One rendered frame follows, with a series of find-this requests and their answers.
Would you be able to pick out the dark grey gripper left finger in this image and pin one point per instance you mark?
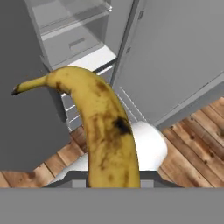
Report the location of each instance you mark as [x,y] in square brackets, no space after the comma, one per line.
[76,178]

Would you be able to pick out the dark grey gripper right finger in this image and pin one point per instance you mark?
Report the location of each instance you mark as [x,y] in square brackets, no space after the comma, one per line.
[148,178]

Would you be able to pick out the yellow spotted banana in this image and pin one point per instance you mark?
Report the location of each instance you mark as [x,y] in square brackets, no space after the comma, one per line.
[108,140]

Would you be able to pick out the grey fridge drawer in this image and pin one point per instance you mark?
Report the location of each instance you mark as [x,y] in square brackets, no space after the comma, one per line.
[58,51]

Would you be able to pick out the dark grey fridge door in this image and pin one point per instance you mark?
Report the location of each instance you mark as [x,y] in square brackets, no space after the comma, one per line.
[20,58]

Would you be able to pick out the light grey fridge door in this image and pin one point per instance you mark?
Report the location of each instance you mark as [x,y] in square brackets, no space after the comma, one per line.
[175,46]

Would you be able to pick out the grey fridge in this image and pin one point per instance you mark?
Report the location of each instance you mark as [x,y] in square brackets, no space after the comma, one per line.
[118,26]

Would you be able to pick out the glass fridge shelf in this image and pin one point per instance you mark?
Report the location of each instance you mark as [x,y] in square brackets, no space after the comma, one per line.
[68,14]

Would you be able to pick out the white round object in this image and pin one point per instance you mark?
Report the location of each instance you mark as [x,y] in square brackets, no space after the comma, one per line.
[150,145]

